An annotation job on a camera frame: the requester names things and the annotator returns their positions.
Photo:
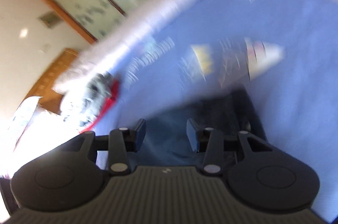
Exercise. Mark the light wooden door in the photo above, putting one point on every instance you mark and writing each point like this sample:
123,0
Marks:
52,76

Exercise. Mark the red cloth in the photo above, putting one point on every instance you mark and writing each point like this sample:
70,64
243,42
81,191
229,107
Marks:
111,99

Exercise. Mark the blue printed bed sheet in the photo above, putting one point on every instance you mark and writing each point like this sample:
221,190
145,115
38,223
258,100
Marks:
290,68

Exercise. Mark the white patterned pillow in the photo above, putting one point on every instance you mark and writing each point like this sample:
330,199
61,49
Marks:
29,129

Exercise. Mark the grey patterned cloth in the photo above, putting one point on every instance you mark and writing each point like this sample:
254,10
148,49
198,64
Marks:
87,99

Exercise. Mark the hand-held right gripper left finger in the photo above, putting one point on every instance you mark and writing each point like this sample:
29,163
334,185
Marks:
140,135

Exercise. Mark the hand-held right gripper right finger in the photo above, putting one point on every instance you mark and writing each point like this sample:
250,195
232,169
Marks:
192,135

